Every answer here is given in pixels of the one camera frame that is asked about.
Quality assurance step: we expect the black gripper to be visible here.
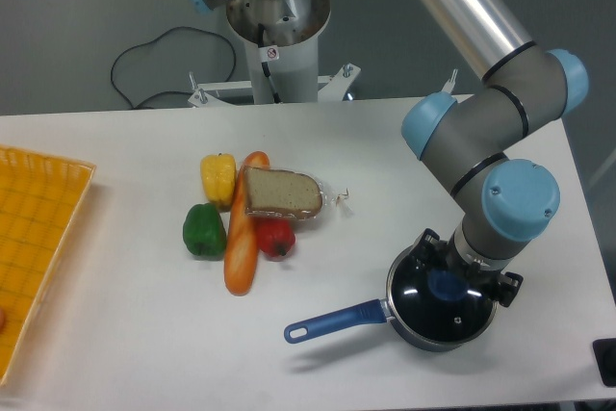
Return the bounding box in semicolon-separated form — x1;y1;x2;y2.
412;228;524;307

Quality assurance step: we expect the glass lid blue knob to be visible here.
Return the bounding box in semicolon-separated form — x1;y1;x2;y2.
381;244;497;351

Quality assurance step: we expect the blue saucepan with handle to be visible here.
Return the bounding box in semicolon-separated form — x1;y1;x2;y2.
283;243;500;353

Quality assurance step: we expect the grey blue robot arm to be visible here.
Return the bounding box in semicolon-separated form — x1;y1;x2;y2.
191;0;588;305

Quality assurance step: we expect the black device at table edge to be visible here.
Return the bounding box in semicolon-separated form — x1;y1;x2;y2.
592;338;616;387

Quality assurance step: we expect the red bell pepper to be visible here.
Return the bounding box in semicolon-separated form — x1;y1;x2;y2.
256;218;295;260

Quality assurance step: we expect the bagged bread slice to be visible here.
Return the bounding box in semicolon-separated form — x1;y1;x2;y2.
242;167;353;221

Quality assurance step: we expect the orange baguette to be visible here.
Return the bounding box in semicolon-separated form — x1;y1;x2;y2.
223;151;270;296

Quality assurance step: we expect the green bell pepper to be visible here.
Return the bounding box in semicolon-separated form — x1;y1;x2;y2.
182;203;227;261

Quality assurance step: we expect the yellow bell pepper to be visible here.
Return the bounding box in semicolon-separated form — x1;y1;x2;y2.
200;153;237;210

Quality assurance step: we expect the yellow plastic basket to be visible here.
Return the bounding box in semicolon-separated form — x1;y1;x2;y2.
1;145;96;385

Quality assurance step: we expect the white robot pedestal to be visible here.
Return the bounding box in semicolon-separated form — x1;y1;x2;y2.
188;0;361;108

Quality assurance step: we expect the black floor cable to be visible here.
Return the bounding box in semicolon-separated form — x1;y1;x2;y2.
110;25;238;110

